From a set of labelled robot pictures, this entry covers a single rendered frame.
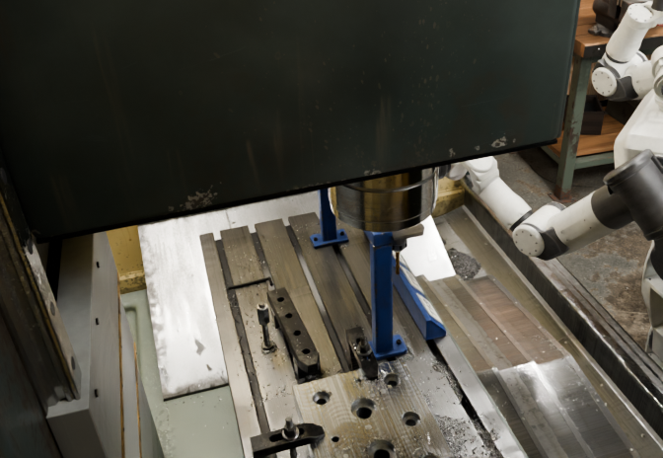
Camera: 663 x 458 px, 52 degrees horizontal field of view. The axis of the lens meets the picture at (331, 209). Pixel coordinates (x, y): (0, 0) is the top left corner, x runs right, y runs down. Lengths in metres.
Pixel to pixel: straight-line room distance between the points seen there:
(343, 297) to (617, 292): 1.78
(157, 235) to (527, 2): 1.51
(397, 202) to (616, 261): 2.55
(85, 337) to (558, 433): 1.08
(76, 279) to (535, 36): 0.67
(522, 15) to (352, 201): 0.32
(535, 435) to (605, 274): 1.79
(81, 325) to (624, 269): 2.77
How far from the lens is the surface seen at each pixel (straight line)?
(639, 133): 1.50
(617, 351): 1.75
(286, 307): 1.55
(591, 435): 1.67
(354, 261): 1.78
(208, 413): 1.83
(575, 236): 1.50
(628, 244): 3.53
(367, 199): 0.91
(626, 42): 1.85
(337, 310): 1.63
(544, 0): 0.83
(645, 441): 1.77
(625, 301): 3.18
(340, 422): 1.29
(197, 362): 1.91
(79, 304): 0.95
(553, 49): 0.86
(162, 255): 2.07
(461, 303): 1.92
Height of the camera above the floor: 1.99
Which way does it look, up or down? 33 degrees down
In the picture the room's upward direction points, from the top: 4 degrees counter-clockwise
